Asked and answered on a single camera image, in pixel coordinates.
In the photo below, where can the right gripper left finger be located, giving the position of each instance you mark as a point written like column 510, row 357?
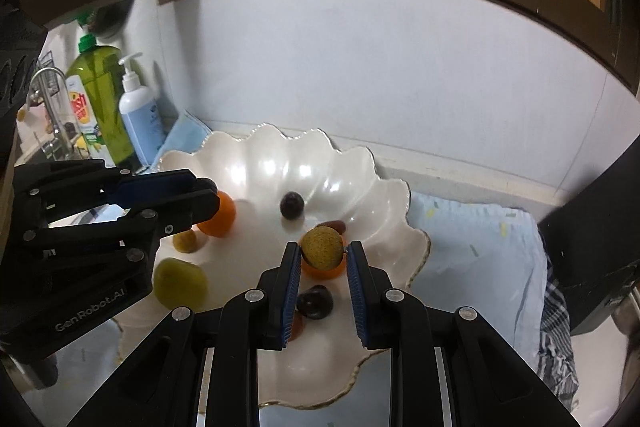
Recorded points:
column 262, row 318

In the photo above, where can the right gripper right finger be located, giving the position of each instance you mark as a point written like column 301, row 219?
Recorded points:
column 385, row 316

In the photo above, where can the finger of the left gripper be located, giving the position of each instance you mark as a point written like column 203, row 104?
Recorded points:
column 50, row 191
column 159, row 207

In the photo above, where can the small yellow kumquat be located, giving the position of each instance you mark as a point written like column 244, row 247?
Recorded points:
column 185, row 242
column 322, row 248

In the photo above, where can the dark plum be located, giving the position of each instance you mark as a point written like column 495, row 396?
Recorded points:
column 316, row 303

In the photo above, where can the large yellow-green fruit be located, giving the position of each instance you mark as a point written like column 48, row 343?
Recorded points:
column 177, row 283

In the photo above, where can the small dark blueberry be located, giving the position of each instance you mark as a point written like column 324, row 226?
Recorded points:
column 292, row 206

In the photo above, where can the yellow sponge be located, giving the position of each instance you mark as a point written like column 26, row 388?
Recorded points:
column 80, row 144

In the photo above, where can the chrome tall faucet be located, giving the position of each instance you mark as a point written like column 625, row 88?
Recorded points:
column 59, row 132

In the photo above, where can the right orange mandarin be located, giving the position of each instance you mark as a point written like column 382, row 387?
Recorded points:
column 323, row 275

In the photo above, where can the orange mandarin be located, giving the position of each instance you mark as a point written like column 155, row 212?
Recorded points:
column 323, row 275
column 221, row 224

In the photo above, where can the left orange mandarin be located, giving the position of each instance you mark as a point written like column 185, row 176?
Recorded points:
column 221, row 224

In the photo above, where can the blue pump soap bottle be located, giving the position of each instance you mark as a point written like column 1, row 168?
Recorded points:
column 140, row 113

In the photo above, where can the green dish soap bottle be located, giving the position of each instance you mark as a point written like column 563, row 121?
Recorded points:
column 94, row 87

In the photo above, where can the light blue cloth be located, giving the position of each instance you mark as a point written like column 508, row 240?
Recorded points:
column 448, row 254

